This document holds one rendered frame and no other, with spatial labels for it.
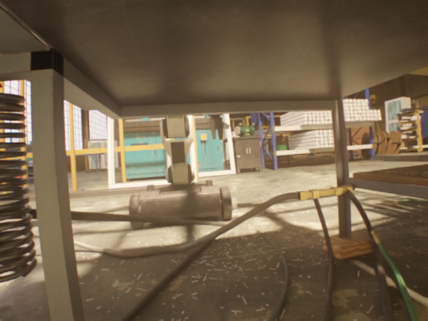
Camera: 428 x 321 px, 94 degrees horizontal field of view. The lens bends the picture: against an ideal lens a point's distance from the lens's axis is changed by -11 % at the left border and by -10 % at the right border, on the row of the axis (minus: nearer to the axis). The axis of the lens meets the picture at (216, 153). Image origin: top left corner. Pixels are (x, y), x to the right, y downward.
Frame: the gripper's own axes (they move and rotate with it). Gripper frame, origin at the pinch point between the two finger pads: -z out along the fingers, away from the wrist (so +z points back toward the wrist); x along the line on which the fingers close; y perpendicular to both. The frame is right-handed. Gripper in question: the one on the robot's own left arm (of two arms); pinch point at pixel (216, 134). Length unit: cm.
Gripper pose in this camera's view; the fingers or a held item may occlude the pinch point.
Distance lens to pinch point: 131.6
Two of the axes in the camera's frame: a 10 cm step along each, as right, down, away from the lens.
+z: -1.0, -9.9, -1.2
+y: 9.3, -1.3, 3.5
